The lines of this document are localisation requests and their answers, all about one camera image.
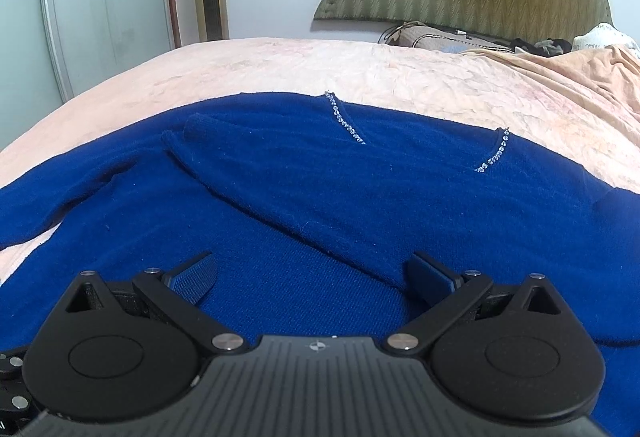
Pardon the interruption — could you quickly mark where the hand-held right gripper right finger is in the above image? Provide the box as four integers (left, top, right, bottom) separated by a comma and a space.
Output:
384, 252, 572, 358

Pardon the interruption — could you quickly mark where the dark cloth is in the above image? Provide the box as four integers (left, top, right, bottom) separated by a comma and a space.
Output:
510, 38, 574, 58

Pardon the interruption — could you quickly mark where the blue knit sweater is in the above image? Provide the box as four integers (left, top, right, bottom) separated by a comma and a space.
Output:
0, 91, 640, 437

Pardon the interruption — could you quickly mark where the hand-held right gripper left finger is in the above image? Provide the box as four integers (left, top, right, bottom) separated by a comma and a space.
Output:
54, 252, 247, 356

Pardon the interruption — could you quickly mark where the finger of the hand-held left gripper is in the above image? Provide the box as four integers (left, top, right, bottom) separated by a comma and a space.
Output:
0, 346, 35, 420

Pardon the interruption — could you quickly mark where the white printed cloth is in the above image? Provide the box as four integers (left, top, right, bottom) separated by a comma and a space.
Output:
571, 23, 640, 56

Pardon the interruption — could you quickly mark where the pink bed blanket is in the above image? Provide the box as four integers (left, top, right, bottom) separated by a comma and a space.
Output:
0, 37, 640, 289

